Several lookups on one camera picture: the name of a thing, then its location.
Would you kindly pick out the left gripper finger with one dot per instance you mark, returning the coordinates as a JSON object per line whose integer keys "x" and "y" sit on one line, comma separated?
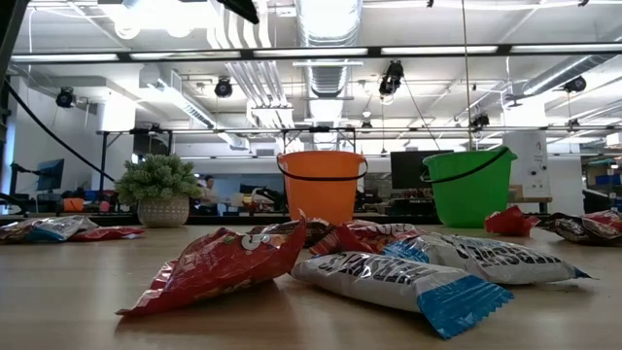
{"x": 243, "y": 10}

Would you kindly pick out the brown chocolate candy bar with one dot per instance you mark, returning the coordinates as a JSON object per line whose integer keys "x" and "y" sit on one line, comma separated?
{"x": 568, "y": 228}
{"x": 321, "y": 228}

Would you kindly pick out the red Skittles candy bag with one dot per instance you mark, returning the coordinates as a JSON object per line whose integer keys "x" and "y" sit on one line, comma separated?
{"x": 340, "y": 243}
{"x": 607, "y": 219}
{"x": 384, "y": 228}
{"x": 218, "y": 267}
{"x": 510, "y": 223}

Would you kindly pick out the black ceiling fixture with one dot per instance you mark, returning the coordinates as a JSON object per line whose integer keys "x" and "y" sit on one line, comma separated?
{"x": 480, "y": 121}
{"x": 576, "y": 84}
{"x": 391, "y": 80}
{"x": 65, "y": 97}
{"x": 223, "y": 88}

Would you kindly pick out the person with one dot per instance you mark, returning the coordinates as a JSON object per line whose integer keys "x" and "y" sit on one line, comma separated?
{"x": 210, "y": 194}

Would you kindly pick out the orange plastic bucket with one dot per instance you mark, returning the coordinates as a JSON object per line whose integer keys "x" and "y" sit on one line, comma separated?
{"x": 321, "y": 199}

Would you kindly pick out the artificial green potted plant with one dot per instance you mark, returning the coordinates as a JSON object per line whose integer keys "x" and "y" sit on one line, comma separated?
{"x": 160, "y": 211}

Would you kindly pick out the black computer monitor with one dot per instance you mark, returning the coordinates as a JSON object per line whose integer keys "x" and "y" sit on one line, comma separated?
{"x": 405, "y": 170}

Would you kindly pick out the small black monitor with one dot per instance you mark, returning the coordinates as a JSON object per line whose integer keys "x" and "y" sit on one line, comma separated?
{"x": 51, "y": 175}

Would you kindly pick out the orange bin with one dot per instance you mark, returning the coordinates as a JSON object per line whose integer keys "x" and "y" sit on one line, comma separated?
{"x": 73, "y": 205}

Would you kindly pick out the green plastic bucket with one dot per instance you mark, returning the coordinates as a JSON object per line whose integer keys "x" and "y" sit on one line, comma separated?
{"x": 466, "y": 204}

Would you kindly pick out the wooden desk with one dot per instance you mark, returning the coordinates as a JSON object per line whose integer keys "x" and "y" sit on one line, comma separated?
{"x": 529, "y": 199}

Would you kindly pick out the black office chair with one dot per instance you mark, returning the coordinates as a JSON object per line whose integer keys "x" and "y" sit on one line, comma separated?
{"x": 595, "y": 201}

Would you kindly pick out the blue storage bins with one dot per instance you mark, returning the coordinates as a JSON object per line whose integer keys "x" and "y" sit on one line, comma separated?
{"x": 610, "y": 180}

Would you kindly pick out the silver ventilation duct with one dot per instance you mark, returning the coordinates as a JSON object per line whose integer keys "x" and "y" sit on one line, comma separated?
{"x": 328, "y": 80}

